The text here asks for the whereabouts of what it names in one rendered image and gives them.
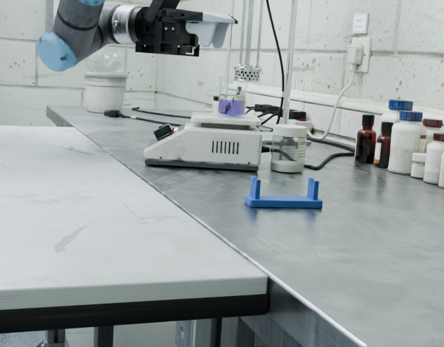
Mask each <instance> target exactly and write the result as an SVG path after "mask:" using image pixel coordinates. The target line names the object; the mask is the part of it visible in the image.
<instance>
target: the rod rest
mask: <svg viewBox="0 0 444 347"><path fill-rule="evenodd" d="M260 185H261V180H260V179H257V178H256V177H255V176H252V177H251V193H250V195H245V197H244V202H245V203H246V204H247V205H248V206H250V207H272V208H317V209H320V208H322V204H323V201H322V200H320V199H319V198H318V191H319V181H318V180H315V181H314V179H313V178H309V179H308V191H307V196H265V195H260Z"/></svg>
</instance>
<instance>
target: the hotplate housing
mask: <svg viewBox="0 0 444 347"><path fill-rule="evenodd" d="M262 137H263V136H262V133H261V132H260V130H259V129H258V128H257V127H256V126H250V125H227V124H216V123H195V122H192V121H191V122H190V123H186V124H185V126H184V129H183V130H181V131H179V132H177V133H175V134H173V135H171V136H169V137H167V138H165V139H163V140H161V141H159V142H157V143H155V144H153V145H151V146H149V147H147V148H146V149H145V150H144V152H143V158H146V159H145V164H147V165H154V166H161V165H170V166H182V167H205V168H217V169H240V170H242V171H251V170H252V171H258V165H260V163H261V153H264V152H265V153H267V152H270V147H265V146H262Z"/></svg>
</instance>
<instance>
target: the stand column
mask: <svg viewBox="0 0 444 347"><path fill-rule="evenodd" d="M297 2H298V0H292V2H291V12H290V29H289V38H288V55H287V64H286V82H285V91H284V108H283V118H282V124H283V125H288V116H289V107H290V90H291V81H292V71H293V55H294V45H295V28H296V19H297Z"/></svg>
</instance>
